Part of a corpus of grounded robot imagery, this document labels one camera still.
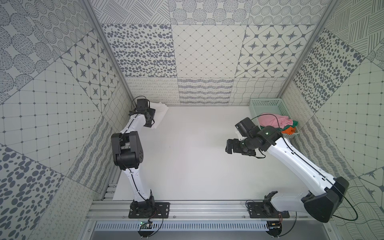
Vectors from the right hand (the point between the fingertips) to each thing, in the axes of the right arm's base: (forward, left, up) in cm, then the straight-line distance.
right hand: (234, 152), depth 74 cm
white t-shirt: (+45, +50, -17) cm, 69 cm away
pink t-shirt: (+30, -31, -11) cm, 45 cm away
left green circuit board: (-29, +44, -20) cm, 57 cm away
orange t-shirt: (+20, -39, -9) cm, 44 cm away
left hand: (+31, +54, -6) cm, 63 cm away
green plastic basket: (+50, -41, -17) cm, 67 cm away
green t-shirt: (+24, -44, -9) cm, 51 cm away
